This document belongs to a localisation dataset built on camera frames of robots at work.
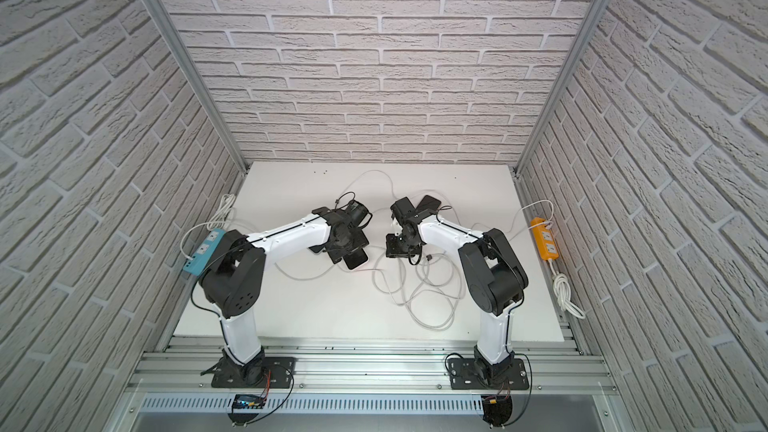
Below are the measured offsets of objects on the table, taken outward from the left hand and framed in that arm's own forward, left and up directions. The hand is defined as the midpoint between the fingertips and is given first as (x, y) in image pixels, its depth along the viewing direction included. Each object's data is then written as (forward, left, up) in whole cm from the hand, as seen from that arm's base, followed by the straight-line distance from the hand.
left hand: (357, 240), depth 93 cm
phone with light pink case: (-7, 0, +2) cm, 8 cm away
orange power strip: (+3, -64, -3) cm, 64 cm away
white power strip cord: (-17, -61, -1) cm, 63 cm away
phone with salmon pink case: (+19, -25, -4) cm, 32 cm away
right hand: (-5, -9, -2) cm, 10 cm away
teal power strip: (-4, +50, -4) cm, 50 cm away
